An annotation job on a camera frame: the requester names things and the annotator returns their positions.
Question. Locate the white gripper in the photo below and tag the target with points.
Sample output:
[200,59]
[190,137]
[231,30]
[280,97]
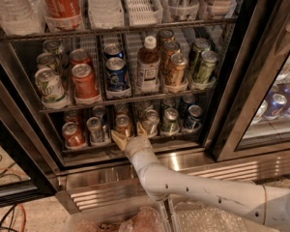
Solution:
[137,144]

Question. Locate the orange can bottom shelf front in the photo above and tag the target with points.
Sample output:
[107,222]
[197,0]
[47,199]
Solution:
[123,125]

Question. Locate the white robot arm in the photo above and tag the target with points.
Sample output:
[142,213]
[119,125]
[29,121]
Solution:
[269,206]

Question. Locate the silver white can bottom front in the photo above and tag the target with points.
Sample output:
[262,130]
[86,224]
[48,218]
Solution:
[150,122]

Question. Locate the silver can bottom shelf front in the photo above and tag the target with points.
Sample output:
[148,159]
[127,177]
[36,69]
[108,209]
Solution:
[94,127]

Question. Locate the green can bottom shelf front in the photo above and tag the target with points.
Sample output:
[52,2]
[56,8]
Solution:
[170,121]

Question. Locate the green can shelf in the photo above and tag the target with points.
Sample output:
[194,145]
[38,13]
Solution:
[203,72]
[170,121]

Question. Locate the red can bottom shelf front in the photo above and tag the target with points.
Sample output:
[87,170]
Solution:
[73,135]

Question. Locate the red can shelf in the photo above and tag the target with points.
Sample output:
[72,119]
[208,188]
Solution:
[84,80]
[80,56]
[73,135]

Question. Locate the blue pepsi can middle front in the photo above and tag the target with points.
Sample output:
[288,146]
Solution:
[116,74]

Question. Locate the blue can bottom shelf front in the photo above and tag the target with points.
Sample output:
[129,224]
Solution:
[192,118]

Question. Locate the blue can shelf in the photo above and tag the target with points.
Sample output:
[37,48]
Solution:
[192,118]
[111,50]

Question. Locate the red can middle shelf front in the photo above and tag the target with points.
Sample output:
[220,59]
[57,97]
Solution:
[84,80]

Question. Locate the gold can middle shelf front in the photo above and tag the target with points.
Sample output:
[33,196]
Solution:
[176,68]

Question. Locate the blue can middle shelf rear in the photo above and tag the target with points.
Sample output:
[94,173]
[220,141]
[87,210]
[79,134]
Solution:
[111,50]

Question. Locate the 7up can middle shelf front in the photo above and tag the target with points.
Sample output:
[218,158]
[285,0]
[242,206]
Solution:
[50,85]

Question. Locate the red can middle shelf rear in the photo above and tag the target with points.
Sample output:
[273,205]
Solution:
[80,56]

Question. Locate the open fridge glass door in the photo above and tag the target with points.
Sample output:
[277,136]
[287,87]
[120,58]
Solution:
[19,146]

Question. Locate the green can middle shelf front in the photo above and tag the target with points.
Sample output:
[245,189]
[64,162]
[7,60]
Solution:
[203,72]

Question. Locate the green can middle rear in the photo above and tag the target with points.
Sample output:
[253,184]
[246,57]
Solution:
[194,56]

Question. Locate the blue pepsi can right fridge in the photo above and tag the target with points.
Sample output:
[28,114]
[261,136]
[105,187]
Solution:
[275,104]

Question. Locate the red cola bottle top shelf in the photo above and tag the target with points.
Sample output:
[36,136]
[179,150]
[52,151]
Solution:
[62,15]

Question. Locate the clear water bottle top shelf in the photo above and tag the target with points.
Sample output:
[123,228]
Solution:
[22,17]

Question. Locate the left clear plastic bin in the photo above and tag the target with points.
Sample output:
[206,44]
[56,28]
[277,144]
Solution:
[140,214]

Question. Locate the clear plastic bin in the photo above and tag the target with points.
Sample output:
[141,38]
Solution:
[194,216]
[140,214]

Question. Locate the tea bottle white cap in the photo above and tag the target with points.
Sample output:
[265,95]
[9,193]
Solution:
[148,60]

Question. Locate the right clear plastic bin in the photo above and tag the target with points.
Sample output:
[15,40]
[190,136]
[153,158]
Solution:
[194,216]

